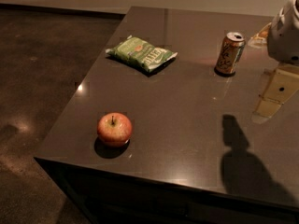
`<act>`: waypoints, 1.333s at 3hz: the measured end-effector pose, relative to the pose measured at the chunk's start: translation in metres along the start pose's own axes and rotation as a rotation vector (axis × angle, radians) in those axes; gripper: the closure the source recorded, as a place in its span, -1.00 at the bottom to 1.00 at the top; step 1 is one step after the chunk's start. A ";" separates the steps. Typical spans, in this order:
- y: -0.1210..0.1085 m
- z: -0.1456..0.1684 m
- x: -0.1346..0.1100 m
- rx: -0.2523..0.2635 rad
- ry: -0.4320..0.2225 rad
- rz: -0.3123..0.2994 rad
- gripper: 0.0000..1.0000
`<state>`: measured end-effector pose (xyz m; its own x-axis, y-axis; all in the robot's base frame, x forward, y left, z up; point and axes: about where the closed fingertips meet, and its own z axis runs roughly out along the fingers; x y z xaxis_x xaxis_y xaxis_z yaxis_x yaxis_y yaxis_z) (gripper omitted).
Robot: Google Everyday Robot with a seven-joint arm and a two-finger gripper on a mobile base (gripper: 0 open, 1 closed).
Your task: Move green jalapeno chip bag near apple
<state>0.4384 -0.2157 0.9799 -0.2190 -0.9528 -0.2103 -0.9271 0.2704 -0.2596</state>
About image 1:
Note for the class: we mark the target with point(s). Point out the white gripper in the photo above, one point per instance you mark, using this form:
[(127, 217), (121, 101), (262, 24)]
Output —
[(285, 37)]

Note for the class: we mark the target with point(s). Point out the green jalapeno chip bag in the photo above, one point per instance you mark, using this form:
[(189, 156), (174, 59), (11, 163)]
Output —
[(139, 53)]

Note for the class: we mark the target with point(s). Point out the dark table cabinet base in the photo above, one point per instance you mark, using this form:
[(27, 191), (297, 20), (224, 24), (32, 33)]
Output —
[(107, 198)]

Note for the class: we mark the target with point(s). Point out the orange soda can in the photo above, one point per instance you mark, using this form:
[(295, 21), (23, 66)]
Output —
[(231, 50)]

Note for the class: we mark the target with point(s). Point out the red yellow apple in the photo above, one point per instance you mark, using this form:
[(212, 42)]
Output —
[(114, 129)]

